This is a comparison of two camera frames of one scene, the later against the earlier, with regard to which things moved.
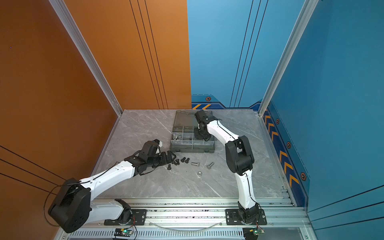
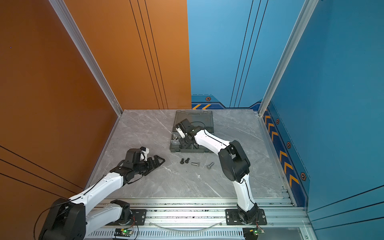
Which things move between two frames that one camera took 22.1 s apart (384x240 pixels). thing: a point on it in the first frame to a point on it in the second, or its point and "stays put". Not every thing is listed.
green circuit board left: x=123 y=232 stays put
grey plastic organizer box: x=183 y=139 stays put
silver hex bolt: x=209 y=166 stays put
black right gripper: x=197 y=135 to x=181 y=141
